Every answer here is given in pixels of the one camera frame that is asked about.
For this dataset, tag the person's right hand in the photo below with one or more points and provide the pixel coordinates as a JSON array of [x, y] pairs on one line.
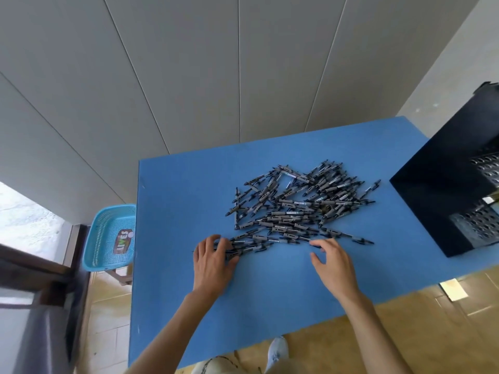
[[339, 272]]

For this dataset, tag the person's left hand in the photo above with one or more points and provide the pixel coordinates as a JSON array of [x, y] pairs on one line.
[[210, 272]]

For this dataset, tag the pile of black pens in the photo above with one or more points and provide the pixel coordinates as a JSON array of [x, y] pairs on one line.
[[292, 198]]

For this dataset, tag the black tiered pen display stand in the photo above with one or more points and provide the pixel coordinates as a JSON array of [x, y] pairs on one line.
[[436, 190]]

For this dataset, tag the person's right forearm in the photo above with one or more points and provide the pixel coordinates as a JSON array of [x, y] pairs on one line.
[[374, 334]]

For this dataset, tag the person's left forearm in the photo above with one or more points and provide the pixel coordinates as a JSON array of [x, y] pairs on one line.
[[171, 338]]

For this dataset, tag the blue table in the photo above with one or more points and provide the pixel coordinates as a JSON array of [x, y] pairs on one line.
[[273, 307]]

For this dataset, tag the brown stool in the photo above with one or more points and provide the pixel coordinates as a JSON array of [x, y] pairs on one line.
[[122, 278]]

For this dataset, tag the light blue right shoe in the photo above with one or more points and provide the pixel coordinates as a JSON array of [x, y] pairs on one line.
[[277, 352]]

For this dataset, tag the brass floor plate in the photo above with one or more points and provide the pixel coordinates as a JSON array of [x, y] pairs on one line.
[[453, 290]]

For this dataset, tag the blue plastic basket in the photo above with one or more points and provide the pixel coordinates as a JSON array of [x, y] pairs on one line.
[[97, 241]]

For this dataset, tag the dark framed glass door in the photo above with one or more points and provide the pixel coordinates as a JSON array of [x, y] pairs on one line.
[[39, 268]]

